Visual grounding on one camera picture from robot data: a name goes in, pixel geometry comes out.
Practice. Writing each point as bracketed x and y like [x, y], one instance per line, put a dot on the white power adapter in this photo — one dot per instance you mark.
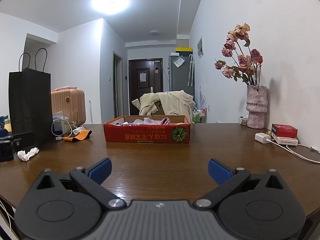
[262, 138]

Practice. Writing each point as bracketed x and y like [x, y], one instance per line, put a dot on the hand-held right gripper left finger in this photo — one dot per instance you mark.
[101, 171]

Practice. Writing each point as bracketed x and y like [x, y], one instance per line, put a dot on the yellow box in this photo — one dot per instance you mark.
[184, 49]

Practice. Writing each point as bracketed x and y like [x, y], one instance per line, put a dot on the small white jar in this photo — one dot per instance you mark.
[243, 120]

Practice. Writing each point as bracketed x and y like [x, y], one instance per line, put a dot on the red cardboard box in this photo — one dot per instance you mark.
[140, 133]

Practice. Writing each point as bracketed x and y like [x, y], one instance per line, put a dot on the dark brown door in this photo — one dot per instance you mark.
[146, 92]

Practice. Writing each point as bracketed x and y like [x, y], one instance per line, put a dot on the white folded umbrella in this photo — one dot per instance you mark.
[191, 70]

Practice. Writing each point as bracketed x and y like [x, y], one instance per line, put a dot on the small ceiling lamp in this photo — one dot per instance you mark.
[156, 32]

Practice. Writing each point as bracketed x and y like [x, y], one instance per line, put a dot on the crumpled white tissue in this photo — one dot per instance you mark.
[28, 154]

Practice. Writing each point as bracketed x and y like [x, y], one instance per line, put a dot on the fluffy lilac cloth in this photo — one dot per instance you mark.
[152, 121]

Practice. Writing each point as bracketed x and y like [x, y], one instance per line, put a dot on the white flat box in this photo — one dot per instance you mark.
[286, 141]

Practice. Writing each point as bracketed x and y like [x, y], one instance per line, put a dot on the pink scrunchie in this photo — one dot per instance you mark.
[165, 121]

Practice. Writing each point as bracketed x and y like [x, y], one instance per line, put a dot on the beige coat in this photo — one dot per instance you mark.
[175, 102]

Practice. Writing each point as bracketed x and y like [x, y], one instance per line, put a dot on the clear plastic container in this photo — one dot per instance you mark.
[67, 117]

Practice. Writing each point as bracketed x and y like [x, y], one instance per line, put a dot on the grey refrigerator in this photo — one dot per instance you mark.
[181, 80]

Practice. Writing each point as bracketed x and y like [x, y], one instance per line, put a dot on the dried pink roses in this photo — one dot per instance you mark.
[241, 60]

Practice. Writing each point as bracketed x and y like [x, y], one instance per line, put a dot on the brown wooden chair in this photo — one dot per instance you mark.
[158, 107]

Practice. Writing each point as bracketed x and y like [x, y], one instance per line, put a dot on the pink textured vase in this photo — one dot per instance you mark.
[256, 105]

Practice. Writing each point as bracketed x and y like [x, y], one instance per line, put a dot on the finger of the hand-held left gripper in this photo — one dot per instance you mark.
[25, 141]

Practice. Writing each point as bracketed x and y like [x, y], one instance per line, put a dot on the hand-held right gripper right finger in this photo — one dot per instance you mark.
[220, 171]

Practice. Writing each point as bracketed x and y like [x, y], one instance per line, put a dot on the paper on refrigerator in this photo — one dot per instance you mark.
[179, 62]

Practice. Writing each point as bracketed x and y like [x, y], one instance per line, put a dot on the black paper bag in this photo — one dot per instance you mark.
[30, 105]

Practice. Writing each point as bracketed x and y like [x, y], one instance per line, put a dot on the group of bottles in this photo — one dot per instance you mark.
[199, 115]

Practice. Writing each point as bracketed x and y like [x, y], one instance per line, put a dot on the white powder puff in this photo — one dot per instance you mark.
[138, 122]

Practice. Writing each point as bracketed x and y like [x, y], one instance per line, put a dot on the pink suitcase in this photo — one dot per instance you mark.
[68, 102]

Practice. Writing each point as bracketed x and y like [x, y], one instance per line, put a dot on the red flat box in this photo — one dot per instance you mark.
[285, 130]

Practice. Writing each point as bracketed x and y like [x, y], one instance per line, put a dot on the small white bottle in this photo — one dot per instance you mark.
[79, 130]

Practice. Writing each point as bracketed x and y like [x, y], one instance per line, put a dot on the wall poster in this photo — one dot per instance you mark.
[200, 47]

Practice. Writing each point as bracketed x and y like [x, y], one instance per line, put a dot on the round ceiling light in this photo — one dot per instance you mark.
[110, 2]

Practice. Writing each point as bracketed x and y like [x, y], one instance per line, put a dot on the paper on door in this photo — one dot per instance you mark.
[142, 77]

